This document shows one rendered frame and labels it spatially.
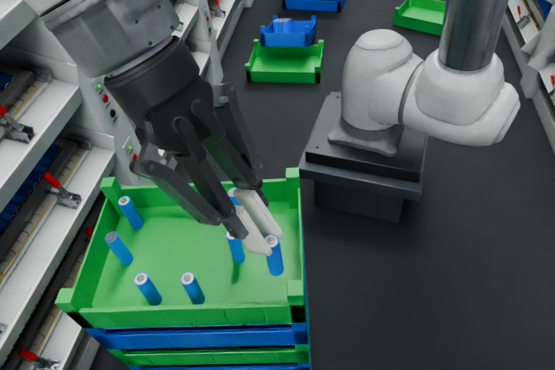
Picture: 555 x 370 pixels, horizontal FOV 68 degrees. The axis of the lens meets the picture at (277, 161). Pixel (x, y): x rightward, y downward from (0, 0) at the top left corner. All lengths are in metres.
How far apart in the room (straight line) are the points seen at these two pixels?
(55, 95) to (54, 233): 0.27
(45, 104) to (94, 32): 0.58
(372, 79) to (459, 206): 0.53
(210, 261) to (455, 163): 0.99
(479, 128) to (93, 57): 0.77
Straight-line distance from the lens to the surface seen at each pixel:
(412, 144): 1.13
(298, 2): 2.22
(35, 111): 0.89
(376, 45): 0.97
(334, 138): 1.09
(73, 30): 0.33
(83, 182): 0.99
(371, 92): 0.98
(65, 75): 0.92
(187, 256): 0.64
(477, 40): 0.84
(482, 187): 1.39
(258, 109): 1.60
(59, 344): 1.03
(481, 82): 0.89
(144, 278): 0.57
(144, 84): 0.34
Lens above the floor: 1.01
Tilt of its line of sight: 47 degrees down
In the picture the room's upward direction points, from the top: 7 degrees counter-clockwise
